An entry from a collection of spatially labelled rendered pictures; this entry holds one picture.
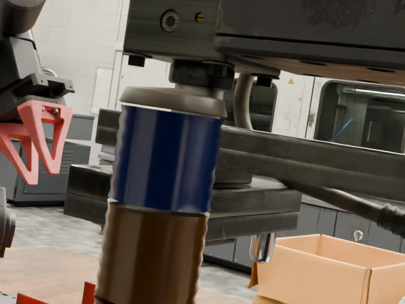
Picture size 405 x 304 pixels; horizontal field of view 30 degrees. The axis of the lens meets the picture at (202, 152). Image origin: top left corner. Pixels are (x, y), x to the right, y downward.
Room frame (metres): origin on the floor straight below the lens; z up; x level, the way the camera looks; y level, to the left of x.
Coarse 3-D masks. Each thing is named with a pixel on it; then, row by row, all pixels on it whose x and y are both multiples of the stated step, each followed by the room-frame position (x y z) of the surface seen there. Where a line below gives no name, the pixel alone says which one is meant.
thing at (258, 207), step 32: (192, 64) 0.55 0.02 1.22; (96, 128) 0.56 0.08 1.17; (224, 128) 0.51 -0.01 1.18; (224, 160) 0.50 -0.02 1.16; (256, 160) 0.49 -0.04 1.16; (288, 160) 0.48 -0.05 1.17; (320, 160) 0.47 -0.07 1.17; (352, 160) 0.46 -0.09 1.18; (384, 160) 0.45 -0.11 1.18; (96, 192) 0.51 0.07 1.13; (224, 192) 0.52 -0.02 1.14; (256, 192) 0.56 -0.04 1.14; (288, 192) 0.61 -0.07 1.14; (352, 192) 0.46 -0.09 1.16; (384, 192) 0.45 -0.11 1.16; (224, 224) 0.52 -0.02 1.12; (256, 224) 0.56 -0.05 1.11; (288, 224) 0.61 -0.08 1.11; (256, 256) 0.60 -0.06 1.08
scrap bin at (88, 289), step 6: (84, 282) 0.94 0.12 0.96; (90, 282) 0.93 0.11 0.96; (84, 288) 0.93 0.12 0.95; (90, 288) 0.93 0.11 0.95; (18, 294) 0.84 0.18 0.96; (24, 294) 0.83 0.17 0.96; (84, 294) 0.93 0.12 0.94; (90, 294) 0.93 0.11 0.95; (18, 300) 0.84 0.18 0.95; (24, 300) 0.83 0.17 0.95; (30, 300) 0.83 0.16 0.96; (36, 300) 0.82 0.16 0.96; (42, 300) 0.82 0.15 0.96; (84, 300) 0.93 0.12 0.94; (90, 300) 0.93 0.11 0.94
